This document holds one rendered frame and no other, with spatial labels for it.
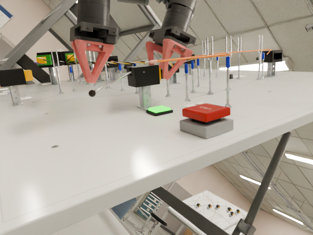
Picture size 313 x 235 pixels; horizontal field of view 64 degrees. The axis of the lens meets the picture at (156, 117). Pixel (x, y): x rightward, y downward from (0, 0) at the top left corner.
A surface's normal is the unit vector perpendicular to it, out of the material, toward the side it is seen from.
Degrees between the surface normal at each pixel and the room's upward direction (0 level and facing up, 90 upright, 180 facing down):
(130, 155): 50
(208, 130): 90
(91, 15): 105
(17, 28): 90
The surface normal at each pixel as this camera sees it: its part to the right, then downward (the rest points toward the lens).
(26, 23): 0.48, 0.10
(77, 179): -0.07, -0.96
